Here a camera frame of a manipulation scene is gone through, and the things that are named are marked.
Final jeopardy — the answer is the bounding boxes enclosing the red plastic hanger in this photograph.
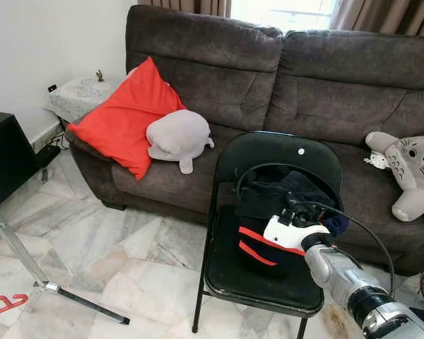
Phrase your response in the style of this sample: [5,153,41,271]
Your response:
[237,226,308,268]
[0,293,28,320]

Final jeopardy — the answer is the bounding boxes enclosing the black folding chair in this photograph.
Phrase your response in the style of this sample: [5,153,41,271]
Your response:
[192,131,345,339]

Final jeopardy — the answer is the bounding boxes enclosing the grey Totoro plush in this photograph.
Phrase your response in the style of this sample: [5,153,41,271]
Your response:
[365,131,424,223]

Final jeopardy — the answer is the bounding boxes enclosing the brown fabric sofa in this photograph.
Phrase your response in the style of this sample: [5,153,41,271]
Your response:
[65,4,424,278]

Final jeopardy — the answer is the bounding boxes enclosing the grey seal plush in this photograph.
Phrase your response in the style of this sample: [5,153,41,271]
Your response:
[146,109,215,174]

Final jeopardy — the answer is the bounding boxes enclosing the red cushion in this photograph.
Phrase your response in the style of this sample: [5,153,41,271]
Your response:
[67,56,188,181]

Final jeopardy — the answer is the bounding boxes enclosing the bright window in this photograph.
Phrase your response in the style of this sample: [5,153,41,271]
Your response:
[230,0,338,32]

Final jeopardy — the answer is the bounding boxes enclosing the brown curtain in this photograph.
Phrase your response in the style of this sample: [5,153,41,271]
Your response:
[330,0,424,37]
[138,0,232,18]

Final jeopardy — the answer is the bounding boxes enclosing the lace covered side table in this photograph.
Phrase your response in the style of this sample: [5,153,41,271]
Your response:
[44,74,124,124]

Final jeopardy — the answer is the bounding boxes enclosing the black TV cabinet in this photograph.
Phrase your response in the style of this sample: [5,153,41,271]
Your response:
[0,109,40,206]

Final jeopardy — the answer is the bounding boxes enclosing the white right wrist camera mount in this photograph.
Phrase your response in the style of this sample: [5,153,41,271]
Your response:
[263,214,333,254]

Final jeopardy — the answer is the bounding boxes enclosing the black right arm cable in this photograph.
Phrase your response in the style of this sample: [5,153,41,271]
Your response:
[297,200,396,297]

